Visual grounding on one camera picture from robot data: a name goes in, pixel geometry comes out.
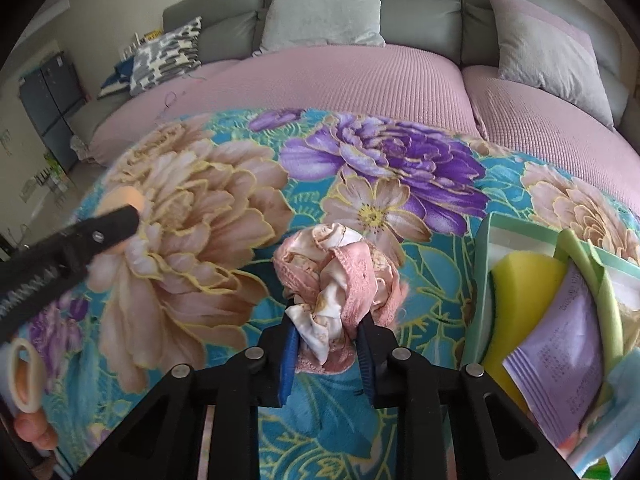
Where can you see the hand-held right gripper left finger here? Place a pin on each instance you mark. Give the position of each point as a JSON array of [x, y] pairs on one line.
[[287, 360]]

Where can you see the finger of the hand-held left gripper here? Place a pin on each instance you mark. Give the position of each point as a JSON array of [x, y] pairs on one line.
[[100, 237]]

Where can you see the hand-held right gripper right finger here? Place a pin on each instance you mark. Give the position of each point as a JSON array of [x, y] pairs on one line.
[[365, 360]]

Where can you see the pink satin lace cloth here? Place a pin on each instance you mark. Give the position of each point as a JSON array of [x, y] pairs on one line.
[[340, 280]]

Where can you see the teal tray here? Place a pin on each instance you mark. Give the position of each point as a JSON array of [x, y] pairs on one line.
[[480, 280]]

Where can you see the yellow sponge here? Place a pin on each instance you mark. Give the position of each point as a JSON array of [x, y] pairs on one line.
[[515, 300]]

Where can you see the purple packet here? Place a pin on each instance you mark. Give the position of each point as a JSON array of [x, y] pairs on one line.
[[555, 360]]

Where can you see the light green cloth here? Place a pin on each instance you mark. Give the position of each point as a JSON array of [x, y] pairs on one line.
[[607, 310]]

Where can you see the light blue cloth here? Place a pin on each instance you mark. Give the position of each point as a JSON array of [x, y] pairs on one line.
[[615, 410]]

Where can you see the person's left hand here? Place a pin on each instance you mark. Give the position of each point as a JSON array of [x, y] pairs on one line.
[[35, 427]]

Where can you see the green packet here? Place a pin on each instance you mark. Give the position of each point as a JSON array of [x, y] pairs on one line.
[[55, 166]]

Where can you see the white storage bag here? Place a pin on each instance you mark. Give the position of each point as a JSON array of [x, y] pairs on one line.
[[81, 149]]

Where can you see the floral blanket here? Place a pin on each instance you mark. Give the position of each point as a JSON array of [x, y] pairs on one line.
[[225, 185]]

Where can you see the dark blue cabinet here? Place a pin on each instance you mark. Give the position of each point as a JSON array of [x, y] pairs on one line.
[[50, 110]]

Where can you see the dark blue cushion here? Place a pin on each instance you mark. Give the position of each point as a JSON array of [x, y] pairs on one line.
[[117, 77]]

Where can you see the black white patterned cushion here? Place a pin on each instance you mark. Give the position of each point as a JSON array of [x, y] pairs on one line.
[[165, 57]]

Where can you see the row of small books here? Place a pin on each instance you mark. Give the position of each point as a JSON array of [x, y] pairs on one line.
[[150, 36]]

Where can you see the mauve sofa seat cover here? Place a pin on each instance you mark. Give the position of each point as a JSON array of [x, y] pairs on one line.
[[325, 85], [540, 125]]

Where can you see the plain grey cushion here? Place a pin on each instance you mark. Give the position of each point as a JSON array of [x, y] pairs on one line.
[[320, 10]]

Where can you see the grey sofa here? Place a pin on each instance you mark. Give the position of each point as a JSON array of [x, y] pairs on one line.
[[420, 15]]

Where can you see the grey and mauve cushion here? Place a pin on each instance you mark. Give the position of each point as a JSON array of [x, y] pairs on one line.
[[545, 55]]

